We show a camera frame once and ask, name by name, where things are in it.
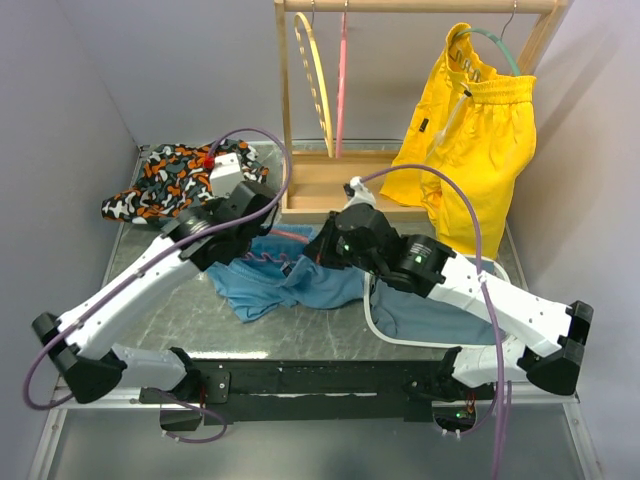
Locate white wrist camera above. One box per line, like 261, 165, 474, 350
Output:
343, 176, 376, 211
209, 152, 244, 197

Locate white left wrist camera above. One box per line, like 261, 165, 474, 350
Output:
209, 152, 244, 197

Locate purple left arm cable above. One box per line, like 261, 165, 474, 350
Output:
22, 127, 294, 445

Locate green hanger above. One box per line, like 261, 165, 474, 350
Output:
450, 28, 521, 76

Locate pink hanger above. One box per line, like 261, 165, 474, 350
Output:
242, 228, 309, 264
335, 12, 348, 158

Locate white perforated laundry basket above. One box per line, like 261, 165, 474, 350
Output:
363, 249, 524, 350

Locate yellow hanger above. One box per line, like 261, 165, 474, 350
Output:
293, 12, 335, 158

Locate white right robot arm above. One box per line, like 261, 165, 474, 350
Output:
303, 204, 593, 399

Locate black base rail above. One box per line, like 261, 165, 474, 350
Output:
139, 357, 496, 426

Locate orange black patterned shorts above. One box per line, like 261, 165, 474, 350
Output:
101, 139, 269, 224

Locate wooden clothes rack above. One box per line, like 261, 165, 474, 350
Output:
273, 0, 570, 225

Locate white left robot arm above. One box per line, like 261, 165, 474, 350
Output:
32, 181, 282, 404

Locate light blue shorts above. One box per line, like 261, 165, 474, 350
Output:
207, 224, 364, 323

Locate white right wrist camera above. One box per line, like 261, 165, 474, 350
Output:
343, 176, 376, 211

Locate yellow shorts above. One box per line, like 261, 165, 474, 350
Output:
380, 23, 536, 258

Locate grey-blue cloth in basket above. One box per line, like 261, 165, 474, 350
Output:
370, 284, 506, 346

